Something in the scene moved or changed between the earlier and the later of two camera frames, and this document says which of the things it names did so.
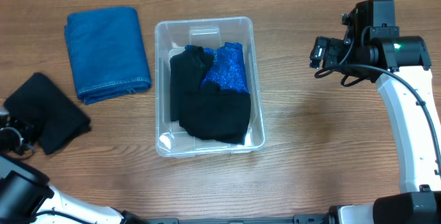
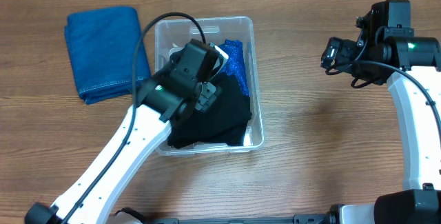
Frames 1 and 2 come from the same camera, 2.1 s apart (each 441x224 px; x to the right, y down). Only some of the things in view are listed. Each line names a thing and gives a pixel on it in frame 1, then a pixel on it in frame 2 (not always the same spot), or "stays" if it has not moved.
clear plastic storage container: [171, 36] stays
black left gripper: [27, 130] -> [211, 92]
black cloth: [58, 118] -> [199, 127]
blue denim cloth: [109, 53] stays
